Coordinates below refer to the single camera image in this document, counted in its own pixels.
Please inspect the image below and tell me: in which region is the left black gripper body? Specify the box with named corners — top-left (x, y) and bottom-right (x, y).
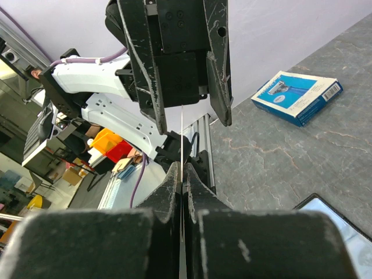
top-left (133, 1), bottom-right (210, 108)

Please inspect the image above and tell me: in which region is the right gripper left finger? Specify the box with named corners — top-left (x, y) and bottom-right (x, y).
top-left (1, 163), bottom-right (180, 278)

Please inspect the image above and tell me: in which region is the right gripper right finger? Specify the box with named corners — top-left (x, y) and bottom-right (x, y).
top-left (183, 164), bottom-right (357, 278)

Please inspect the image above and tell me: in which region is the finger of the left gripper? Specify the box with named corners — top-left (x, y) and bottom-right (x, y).
top-left (203, 1), bottom-right (232, 126)
top-left (117, 1), bottom-right (167, 135)

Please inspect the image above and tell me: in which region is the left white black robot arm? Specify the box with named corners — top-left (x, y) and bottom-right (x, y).
top-left (40, 1), bottom-right (233, 161)

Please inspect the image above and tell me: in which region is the blue white card box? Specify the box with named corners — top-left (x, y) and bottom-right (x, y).
top-left (251, 71), bottom-right (344, 127)

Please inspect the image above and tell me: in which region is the red background bin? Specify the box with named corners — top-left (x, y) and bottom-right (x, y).
top-left (105, 140), bottom-right (132, 163)

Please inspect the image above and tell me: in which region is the yellow background bin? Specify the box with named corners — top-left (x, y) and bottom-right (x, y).
top-left (90, 128), bottom-right (123, 155)

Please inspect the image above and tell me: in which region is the person in background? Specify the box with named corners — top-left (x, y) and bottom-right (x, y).
top-left (29, 68), bottom-right (42, 80)

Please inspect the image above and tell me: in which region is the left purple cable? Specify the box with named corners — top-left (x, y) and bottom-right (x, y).
top-left (0, 5), bottom-right (148, 209)

